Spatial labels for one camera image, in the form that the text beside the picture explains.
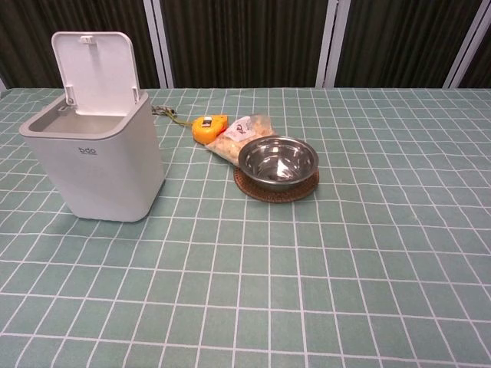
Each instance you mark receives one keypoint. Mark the white trash bin body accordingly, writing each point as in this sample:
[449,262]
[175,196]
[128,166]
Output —
[115,172]

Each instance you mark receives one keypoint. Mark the white plastic trash bin lid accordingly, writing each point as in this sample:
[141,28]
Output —
[97,73]

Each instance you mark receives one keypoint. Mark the brown woven round coaster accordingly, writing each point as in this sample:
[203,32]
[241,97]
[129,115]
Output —
[276,191]

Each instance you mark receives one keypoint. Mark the stainless steel bowl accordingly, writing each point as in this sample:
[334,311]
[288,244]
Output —
[278,161]

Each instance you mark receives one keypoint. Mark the clear bag of snacks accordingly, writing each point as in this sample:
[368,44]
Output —
[238,134]

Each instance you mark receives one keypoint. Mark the orange tape measure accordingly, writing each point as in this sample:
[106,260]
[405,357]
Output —
[207,129]

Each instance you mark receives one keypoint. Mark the green white checked tablecloth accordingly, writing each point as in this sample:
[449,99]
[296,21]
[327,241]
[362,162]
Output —
[307,268]

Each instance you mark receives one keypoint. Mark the dark slatted screen panel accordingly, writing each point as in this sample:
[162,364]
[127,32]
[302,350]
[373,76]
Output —
[30,38]
[403,42]
[245,42]

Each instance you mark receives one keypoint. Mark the white screen frame post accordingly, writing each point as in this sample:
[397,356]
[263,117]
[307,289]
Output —
[470,42]
[331,42]
[160,42]

